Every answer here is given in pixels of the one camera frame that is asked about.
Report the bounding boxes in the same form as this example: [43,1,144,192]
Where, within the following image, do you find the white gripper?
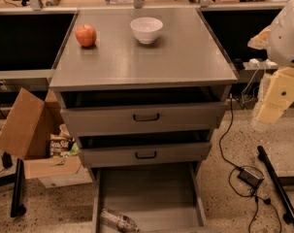
[247,26,294,130]

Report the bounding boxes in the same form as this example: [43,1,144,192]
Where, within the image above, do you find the clear plastic water bottle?
[100,209,140,233]

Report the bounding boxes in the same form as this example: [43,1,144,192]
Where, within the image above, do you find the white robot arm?
[247,0,294,131]

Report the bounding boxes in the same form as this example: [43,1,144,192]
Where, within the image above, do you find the grey top drawer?
[61,102,225,137]

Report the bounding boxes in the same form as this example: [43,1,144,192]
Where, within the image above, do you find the grey drawer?
[80,142,212,168]
[91,163,216,233]
[61,102,225,137]

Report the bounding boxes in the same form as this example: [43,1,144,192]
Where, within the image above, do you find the grey middle drawer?
[80,142,212,168]

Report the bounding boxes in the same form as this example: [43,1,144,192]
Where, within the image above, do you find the grey drawer cabinet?
[49,6,240,183]

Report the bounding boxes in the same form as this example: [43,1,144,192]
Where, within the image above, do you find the grey bottom drawer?
[91,163,216,233]

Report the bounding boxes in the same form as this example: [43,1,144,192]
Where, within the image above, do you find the white power strip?
[247,58,278,69]

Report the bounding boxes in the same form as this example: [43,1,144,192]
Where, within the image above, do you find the black power adapter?
[238,169,263,189]

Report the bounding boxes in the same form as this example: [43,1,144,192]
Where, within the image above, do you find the white ceramic bowl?
[130,17,163,45]

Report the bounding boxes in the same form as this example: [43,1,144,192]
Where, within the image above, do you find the black stand leg right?
[257,146,294,226]

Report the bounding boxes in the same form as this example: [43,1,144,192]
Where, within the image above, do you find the black stand leg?
[11,159,26,217]
[257,146,294,226]

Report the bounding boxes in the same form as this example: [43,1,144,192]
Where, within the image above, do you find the red apple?
[75,24,97,48]

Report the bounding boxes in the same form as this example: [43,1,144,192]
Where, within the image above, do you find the sea salt snack bag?
[49,134,72,157]

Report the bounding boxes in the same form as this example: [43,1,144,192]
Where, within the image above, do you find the brown cardboard box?
[0,88,82,179]

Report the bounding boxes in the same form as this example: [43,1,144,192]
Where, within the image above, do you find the black stand leg left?
[11,159,26,217]

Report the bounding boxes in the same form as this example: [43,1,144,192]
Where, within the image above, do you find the black power cable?
[218,93,283,233]

